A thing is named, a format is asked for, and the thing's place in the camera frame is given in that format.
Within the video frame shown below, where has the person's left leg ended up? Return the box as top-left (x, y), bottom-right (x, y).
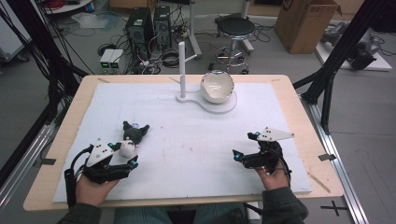
top-left (113, 206), bottom-right (174, 224)

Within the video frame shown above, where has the small black computer tower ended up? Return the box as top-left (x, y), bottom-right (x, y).
top-left (152, 5), bottom-right (173, 49)

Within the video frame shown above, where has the white power supply unit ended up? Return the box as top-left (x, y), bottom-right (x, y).
top-left (99, 49), bottom-right (115, 70)
top-left (108, 49), bottom-right (124, 70)

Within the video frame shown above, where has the white table leg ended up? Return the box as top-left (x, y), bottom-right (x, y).
top-left (185, 0), bottom-right (204, 61)

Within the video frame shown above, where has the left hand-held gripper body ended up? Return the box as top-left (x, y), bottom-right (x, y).
top-left (81, 138), bottom-right (133, 185)

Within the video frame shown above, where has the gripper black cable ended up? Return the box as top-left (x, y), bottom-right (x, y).
top-left (64, 144), bottom-right (94, 210)
top-left (269, 147), bottom-right (293, 189)

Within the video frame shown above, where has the large black computer tower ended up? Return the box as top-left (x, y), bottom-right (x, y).
top-left (125, 7), bottom-right (155, 61)

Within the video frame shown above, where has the white bowl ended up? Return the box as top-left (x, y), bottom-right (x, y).
top-left (200, 70), bottom-right (235, 105)

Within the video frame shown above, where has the person's right hand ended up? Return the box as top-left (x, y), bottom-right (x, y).
top-left (255, 164), bottom-right (290, 191)

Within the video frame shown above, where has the grey device on white board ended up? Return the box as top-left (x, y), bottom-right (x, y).
top-left (315, 21), bottom-right (393, 73)

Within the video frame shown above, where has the aluminium rail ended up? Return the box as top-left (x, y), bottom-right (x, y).
top-left (0, 123), bottom-right (56, 214)
top-left (299, 92), bottom-right (371, 224)

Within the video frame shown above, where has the wooden table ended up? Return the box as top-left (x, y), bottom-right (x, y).
top-left (22, 74), bottom-right (346, 212)

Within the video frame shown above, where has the white round table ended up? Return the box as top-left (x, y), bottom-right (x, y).
top-left (42, 0), bottom-right (95, 15)

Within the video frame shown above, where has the black frame with cables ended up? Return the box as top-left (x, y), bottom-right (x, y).
top-left (0, 0), bottom-right (94, 126)

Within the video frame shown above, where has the white foam mat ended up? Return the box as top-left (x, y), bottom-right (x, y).
top-left (52, 81), bottom-right (313, 203)

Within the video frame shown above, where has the black metal frame strut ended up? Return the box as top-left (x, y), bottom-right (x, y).
top-left (292, 0), bottom-right (396, 136)

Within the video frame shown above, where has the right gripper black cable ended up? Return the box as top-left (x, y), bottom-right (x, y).
top-left (269, 147), bottom-right (293, 189)

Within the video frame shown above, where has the black round stool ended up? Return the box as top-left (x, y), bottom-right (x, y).
top-left (209, 14), bottom-right (257, 76)

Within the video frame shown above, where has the thin wooden strip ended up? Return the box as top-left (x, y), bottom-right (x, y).
top-left (307, 172), bottom-right (332, 194)

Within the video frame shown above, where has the white stand with post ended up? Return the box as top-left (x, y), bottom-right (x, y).
top-left (175, 41), bottom-right (238, 115)

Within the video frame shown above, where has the clear plastic sheet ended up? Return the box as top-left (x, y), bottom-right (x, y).
top-left (70, 11), bottom-right (121, 31)

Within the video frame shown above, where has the person's leg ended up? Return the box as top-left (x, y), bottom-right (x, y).
top-left (113, 206), bottom-right (174, 224)
top-left (191, 203), bottom-right (250, 224)

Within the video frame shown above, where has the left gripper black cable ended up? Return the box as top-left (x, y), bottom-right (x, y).
top-left (64, 144), bottom-right (94, 210)

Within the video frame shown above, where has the cardboard box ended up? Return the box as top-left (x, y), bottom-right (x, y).
top-left (274, 0), bottom-right (343, 55)

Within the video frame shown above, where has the black and white plush toy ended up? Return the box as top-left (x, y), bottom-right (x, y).
top-left (119, 120), bottom-right (150, 159)

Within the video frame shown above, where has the person's left hand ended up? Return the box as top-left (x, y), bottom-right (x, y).
top-left (75, 175), bottom-right (121, 208)

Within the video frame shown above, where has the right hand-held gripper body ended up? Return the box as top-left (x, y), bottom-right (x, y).
top-left (241, 126), bottom-right (295, 175)

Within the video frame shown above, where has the tangle of floor cables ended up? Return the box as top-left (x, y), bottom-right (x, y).
top-left (130, 29), bottom-right (191, 76)

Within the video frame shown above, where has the person's right leg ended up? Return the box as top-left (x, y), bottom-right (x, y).
top-left (191, 203), bottom-right (250, 224)

